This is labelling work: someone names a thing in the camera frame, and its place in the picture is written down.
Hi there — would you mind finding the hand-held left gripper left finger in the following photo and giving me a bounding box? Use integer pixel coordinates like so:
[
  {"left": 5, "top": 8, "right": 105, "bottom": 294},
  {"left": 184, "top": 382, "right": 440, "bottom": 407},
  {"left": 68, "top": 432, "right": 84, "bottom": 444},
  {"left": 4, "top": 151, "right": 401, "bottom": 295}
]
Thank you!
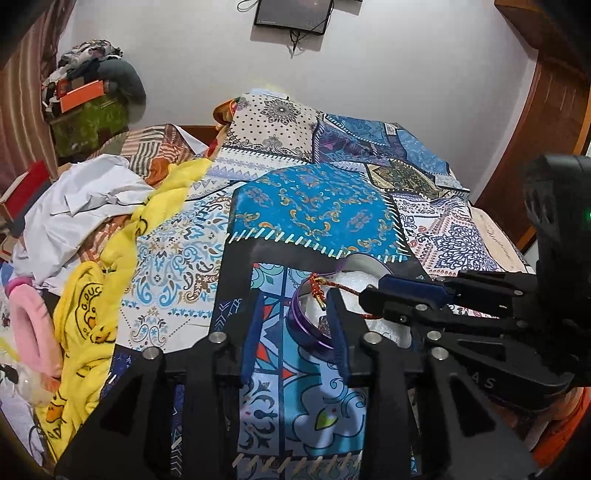
[{"left": 54, "top": 289, "right": 266, "bottom": 480}]

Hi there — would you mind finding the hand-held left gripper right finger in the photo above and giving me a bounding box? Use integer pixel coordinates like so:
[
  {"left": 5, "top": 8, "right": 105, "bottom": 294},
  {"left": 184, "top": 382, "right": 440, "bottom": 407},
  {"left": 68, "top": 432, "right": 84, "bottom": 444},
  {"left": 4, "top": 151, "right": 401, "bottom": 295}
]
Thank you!
[{"left": 325, "top": 288, "right": 539, "bottom": 480}]

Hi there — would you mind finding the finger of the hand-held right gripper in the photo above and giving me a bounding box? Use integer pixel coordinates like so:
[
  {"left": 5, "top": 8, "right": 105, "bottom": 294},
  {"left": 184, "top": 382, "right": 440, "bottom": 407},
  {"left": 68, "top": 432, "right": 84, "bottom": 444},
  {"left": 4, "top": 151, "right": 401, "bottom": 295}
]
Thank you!
[
  {"left": 378, "top": 270, "right": 539, "bottom": 320},
  {"left": 359, "top": 286, "right": 539, "bottom": 370}
]

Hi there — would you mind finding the purple metallic bangle set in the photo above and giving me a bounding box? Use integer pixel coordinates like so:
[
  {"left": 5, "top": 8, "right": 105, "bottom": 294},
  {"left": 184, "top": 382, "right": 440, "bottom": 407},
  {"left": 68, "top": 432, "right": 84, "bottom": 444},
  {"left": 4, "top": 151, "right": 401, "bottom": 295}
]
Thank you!
[{"left": 289, "top": 279, "right": 336, "bottom": 352}]

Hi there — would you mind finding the red thread bracelet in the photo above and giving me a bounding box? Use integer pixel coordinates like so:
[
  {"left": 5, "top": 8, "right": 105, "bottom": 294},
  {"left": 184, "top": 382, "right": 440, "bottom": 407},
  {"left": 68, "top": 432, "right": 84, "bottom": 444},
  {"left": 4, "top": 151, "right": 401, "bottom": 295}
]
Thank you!
[{"left": 308, "top": 273, "right": 385, "bottom": 320}]

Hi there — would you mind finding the beige mattress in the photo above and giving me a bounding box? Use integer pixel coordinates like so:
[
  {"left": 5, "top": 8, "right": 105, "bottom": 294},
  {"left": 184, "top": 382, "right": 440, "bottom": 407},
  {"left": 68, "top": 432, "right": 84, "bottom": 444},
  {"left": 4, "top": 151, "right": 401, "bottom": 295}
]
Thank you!
[{"left": 468, "top": 205, "right": 533, "bottom": 274}]

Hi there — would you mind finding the blue patchwork blanket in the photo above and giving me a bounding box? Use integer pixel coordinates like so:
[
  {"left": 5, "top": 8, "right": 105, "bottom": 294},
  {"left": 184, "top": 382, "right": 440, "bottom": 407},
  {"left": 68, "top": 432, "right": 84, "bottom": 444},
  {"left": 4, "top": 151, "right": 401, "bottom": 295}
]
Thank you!
[{"left": 111, "top": 91, "right": 536, "bottom": 480}]

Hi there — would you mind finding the wooden door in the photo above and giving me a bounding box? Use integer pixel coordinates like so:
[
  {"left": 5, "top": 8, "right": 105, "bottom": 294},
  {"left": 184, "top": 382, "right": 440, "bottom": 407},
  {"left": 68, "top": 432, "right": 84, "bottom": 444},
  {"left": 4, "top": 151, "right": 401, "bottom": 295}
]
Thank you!
[{"left": 475, "top": 0, "right": 591, "bottom": 254}]

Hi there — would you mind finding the yellow printed cloth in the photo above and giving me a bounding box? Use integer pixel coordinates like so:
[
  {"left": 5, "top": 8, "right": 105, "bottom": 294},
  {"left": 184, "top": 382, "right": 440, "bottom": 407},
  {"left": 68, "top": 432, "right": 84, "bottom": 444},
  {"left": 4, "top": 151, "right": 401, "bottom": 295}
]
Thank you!
[{"left": 36, "top": 159, "right": 214, "bottom": 468}]

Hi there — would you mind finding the orange cloth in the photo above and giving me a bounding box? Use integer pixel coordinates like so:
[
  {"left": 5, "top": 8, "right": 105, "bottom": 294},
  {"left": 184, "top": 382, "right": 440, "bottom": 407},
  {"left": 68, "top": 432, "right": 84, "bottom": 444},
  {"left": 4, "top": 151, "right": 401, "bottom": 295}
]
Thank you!
[{"left": 499, "top": 387, "right": 591, "bottom": 468}]

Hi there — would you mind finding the striped orange brown blanket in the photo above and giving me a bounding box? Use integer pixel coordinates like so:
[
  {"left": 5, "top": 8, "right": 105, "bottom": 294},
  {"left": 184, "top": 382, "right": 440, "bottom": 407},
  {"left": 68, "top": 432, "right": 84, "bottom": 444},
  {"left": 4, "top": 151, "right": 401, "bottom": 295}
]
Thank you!
[{"left": 87, "top": 123, "right": 214, "bottom": 186}]

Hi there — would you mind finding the white cloth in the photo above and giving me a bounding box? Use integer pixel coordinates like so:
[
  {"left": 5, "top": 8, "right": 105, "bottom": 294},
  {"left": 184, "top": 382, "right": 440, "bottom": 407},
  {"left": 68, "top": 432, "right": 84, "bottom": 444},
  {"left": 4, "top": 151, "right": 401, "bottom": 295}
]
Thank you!
[{"left": 11, "top": 154, "right": 156, "bottom": 296}]

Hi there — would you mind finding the pink cloth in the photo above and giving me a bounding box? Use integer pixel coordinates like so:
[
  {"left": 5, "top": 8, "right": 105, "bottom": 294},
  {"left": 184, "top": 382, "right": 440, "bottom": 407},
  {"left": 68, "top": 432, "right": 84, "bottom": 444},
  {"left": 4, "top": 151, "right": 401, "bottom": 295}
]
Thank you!
[{"left": 6, "top": 276, "right": 64, "bottom": 378}]

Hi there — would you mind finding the red box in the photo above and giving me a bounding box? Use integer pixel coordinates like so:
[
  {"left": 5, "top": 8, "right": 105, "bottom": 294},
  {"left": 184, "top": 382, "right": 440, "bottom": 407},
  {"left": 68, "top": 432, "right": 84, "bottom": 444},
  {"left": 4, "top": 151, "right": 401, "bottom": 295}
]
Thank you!
[{"left": 2, "top": 160, "right": 54, "bottom": 223}]

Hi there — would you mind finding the green patterned bag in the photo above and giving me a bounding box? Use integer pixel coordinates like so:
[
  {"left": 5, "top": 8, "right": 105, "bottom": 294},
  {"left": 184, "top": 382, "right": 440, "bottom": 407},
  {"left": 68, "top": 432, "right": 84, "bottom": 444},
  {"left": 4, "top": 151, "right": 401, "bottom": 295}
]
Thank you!
[{"left": 49, "top": 95, "right": 131, "bottom": 161}]

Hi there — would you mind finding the grey cushion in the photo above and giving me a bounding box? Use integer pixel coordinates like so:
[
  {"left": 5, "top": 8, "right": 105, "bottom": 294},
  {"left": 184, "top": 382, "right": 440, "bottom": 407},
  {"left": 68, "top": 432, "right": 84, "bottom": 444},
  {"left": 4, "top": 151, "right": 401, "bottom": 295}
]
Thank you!
[{"left": 96, "top": 60, "right": 148, "bottom": 106}]

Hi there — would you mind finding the orange box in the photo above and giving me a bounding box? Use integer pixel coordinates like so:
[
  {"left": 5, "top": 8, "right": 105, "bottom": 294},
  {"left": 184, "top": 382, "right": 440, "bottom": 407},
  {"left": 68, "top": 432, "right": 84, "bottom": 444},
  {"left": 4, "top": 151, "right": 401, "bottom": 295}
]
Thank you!
[{"left": 58, "top": 79, "right": 106, "bottom": 113}]

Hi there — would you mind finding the pile of clothes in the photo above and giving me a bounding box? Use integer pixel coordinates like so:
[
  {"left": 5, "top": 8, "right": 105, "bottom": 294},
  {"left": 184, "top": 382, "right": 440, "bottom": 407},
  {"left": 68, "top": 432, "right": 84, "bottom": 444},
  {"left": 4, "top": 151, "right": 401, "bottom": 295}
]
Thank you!
[{"left": 41, "top": 41, "right": 124, "bottom": 95}]

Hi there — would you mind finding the striped brown curtain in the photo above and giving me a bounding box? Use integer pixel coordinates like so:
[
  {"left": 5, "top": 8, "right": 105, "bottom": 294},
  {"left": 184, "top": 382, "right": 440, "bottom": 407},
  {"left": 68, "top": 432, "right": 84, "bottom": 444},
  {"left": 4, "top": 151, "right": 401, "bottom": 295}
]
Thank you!
[{"left": 0, "top": 0, "right": 78, "bottom": 197}]

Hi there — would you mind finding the wall-mounted black screen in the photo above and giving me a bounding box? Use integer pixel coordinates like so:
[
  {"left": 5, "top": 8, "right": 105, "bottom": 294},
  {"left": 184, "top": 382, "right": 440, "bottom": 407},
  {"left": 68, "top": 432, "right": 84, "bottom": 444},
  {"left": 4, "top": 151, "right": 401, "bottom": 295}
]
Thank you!
[{"left": 253, "top": 0, "right": 334, "bottom": 36}]

